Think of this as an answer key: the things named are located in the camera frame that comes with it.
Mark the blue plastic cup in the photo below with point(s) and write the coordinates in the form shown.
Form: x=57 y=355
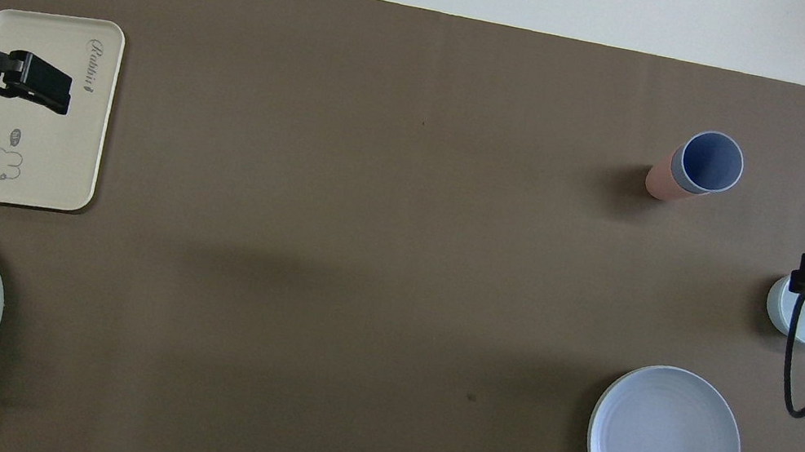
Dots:
x=708 y=162

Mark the brown table mat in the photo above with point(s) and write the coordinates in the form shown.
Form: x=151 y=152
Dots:
x=365 y=252

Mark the cream rabbit print tray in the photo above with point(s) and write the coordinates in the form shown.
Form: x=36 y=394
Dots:
x=35 y=128

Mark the pink plastic cup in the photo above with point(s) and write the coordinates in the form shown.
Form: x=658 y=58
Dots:
x=662 y=185

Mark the blue round plate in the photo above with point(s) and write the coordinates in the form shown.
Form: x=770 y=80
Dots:
x=662 y=446

